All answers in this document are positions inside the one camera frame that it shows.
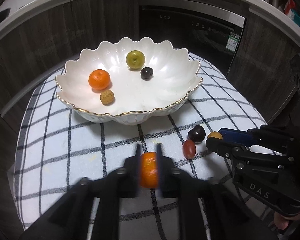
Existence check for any built-in black dishwasher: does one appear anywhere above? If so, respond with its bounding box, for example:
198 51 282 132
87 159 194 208
139 0 245 75

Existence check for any person right hand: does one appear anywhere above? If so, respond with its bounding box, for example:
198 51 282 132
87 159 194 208
274 212 300 230

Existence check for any green energy label sticker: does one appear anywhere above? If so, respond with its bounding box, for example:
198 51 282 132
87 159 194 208
226 32 240 53

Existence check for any red grape tomato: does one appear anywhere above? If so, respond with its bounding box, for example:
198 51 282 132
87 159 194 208
183 140 196 159

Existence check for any white scalloped ceramic bowl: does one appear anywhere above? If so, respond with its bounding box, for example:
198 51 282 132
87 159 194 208
55 37 203 125

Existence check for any white checked tablecloth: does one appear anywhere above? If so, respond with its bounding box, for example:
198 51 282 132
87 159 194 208
13 58 275 229

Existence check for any orange mandarin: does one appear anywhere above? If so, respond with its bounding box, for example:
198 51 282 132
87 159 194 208
140 152 159 189
88 69 111 90

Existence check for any dark plum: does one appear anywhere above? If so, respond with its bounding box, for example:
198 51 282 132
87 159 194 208
187 125 206 144
140 67 153 80

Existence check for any green apple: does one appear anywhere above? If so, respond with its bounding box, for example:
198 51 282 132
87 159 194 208
126 50 145 69

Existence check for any brown longan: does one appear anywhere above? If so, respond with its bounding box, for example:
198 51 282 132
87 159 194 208
100 89 115 105
207 131 223 140

